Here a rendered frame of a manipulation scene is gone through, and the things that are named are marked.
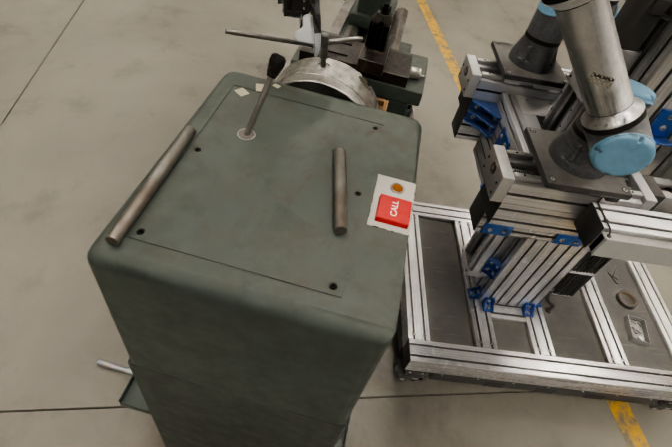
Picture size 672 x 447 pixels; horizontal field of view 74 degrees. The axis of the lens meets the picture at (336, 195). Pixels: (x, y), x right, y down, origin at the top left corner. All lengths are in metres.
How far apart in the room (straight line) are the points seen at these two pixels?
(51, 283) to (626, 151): 2.14
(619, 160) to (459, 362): 1.09
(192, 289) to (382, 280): 0.29
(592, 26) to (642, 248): 0.63
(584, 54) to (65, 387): 1.96
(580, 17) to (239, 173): 0.67
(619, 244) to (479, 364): 0.83
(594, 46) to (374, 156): 0.45
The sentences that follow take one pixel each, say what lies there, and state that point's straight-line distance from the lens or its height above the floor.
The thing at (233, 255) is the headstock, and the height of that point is 1.26.
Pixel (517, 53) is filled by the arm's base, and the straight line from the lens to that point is 1.64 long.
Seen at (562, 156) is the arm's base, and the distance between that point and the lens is 1.26.
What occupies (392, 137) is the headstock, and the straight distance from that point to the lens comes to 0.97.
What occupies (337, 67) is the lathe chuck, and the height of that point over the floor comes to 1.24.
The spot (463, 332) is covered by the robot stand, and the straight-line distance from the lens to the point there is 2.00.
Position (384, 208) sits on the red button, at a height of 1.27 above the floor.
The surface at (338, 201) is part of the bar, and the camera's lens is 0.77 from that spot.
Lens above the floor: 1.84
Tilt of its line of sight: 46 degrees down
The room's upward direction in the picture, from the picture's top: 13 degrees clockwise
